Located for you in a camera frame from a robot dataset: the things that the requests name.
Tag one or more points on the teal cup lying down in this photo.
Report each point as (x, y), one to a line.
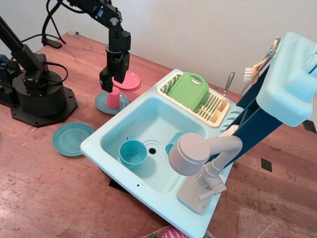
(172, 141)

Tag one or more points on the grey toy faucet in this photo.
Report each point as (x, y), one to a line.
(201, 161)

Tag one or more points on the white dish brush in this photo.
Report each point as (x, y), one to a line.
(247, 79)

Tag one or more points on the cream dish rack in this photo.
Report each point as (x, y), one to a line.
(211, 109)

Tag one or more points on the teal cup with handle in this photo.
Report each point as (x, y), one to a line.
(132, 153)

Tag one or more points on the teal plate near sink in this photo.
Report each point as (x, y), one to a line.
(67, 138)

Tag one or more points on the teal saucer under cup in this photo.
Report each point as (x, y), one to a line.
(100, 102)

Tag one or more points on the dark blue shelf posts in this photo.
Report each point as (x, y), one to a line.
(254, 124)

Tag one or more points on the pink plastic plate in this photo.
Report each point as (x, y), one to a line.
(131, 82)

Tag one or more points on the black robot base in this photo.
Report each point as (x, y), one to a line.
(50, 104)

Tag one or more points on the white mesh net bag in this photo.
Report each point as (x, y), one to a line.
(253, 224)

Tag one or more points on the pink plastic cup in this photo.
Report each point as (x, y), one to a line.
(113, 99)

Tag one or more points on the grey handled utensil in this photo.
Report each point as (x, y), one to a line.
(229, 81)

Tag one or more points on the blue clamp device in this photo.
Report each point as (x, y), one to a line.
(9, 70)

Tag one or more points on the light blue toy sink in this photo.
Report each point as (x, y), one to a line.
(154, 120)

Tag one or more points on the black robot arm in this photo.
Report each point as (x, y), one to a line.
(118, 47)

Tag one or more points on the pink ball in net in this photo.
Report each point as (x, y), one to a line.
(173, 233)

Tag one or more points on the green cutting board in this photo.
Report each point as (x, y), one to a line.
(189, 90)

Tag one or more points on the light blue upper shelf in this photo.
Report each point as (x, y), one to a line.
(291, 81)

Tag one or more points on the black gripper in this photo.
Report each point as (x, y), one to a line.
(116, 67)

